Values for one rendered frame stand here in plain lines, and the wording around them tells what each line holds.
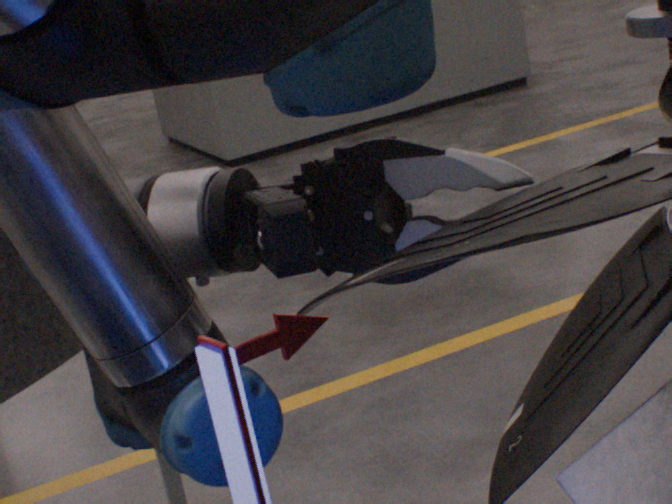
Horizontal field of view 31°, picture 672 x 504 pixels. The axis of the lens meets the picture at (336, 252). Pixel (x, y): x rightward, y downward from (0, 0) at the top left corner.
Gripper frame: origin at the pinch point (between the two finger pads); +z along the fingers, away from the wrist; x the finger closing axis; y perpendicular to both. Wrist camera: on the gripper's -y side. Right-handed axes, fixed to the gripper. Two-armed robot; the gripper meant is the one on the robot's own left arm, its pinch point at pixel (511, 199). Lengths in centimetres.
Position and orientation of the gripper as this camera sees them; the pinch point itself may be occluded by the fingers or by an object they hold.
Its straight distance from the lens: 75.4
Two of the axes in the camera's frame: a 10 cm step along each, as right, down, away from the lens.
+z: 9.3, -0.8, -3.5
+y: 3.2, -2.3, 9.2
